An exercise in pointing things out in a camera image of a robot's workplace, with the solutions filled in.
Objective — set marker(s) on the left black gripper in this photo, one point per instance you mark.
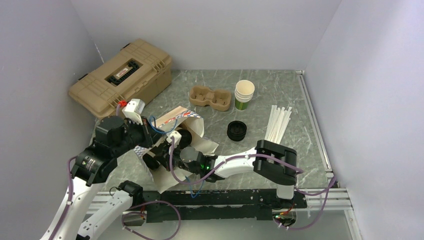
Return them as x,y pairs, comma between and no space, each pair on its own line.
150,133

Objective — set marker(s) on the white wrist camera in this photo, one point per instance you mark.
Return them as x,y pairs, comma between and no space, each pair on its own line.
174,137
131,109

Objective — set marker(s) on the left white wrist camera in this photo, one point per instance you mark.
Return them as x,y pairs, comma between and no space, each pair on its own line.
131,109

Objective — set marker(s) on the blue checkered paper bag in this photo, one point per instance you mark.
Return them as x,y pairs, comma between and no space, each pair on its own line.
185,119

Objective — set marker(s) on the stack of paper cups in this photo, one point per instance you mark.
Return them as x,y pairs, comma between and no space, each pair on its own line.
243,92

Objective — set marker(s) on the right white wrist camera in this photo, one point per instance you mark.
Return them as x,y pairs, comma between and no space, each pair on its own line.
174,137

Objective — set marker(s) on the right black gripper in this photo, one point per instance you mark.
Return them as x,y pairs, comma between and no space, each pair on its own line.
177,148

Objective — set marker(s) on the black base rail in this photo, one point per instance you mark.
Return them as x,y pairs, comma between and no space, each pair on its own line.
171,205

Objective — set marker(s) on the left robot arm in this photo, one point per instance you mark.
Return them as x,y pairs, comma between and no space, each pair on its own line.
114,136

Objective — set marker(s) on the bundle of white straws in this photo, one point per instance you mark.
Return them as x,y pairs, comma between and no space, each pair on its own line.
277,123

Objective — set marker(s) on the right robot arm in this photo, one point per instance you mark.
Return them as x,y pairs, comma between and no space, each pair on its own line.
275,162

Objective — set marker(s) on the brown cardboard cup carrier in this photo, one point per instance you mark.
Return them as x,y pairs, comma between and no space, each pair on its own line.
203,96

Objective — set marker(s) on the stack of black lids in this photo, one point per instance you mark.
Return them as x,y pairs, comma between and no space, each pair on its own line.
236,130

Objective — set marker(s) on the tan plastic toolbox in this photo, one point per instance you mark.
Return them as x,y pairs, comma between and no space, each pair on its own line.
139,71

